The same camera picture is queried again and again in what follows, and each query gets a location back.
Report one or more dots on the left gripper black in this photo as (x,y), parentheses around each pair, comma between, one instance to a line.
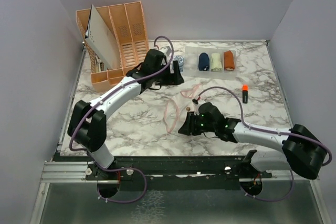
(172,78)

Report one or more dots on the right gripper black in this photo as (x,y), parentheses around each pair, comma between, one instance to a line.
(188,127)

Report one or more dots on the white pink underwear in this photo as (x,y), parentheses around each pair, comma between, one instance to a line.
(176,108)

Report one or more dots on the navy blue underwear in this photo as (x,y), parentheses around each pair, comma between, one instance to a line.
(203,62)

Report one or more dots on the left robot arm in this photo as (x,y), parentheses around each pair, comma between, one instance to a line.
(88,123)

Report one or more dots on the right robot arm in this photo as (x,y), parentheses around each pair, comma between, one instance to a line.
(295,149)

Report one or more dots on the small blue white jar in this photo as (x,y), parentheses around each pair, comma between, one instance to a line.
(180,60)

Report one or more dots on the clear plastic tray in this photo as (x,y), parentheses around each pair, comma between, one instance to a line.
(191,63)

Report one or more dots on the orange desk file organizer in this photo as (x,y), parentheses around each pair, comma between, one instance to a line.
(116,39)

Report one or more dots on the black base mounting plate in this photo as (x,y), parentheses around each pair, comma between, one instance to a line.
(175,173)

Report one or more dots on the rolled cream cloth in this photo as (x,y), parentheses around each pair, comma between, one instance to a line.
(216,62)

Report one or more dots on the white perforated board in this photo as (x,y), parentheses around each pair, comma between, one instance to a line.
(100,38)

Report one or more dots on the orange capped marker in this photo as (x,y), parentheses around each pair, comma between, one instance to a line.
(245,94)

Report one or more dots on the rolled orange cloth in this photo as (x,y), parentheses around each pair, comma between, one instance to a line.
(229,61)

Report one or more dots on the aluminium rail frame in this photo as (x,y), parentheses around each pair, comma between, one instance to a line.
(65,196)

